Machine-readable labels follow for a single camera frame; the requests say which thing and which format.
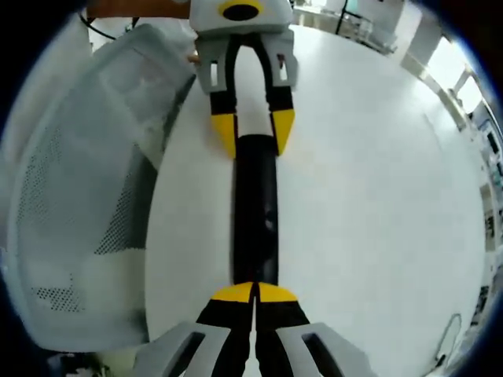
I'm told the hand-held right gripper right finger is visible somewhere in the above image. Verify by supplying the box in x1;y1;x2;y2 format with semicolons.
251;31;297;157

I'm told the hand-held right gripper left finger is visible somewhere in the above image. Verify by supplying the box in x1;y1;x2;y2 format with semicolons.
195;33;241;161

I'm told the black remote control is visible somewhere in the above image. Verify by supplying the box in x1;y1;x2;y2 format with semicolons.
233;133;281;286

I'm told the black pole stand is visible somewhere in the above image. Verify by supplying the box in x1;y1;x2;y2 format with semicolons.
333;0;351;36

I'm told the white mesh chair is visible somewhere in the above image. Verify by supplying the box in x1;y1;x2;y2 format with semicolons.
0;23;197;353

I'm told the bright window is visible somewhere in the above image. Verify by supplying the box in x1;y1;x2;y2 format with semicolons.
426;37;488;115

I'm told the grey cable with black plug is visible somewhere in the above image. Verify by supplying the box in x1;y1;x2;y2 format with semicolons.
433;313;464;369

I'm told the white display wall shelf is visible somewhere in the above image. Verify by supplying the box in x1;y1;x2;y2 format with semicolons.
477;113;503;327

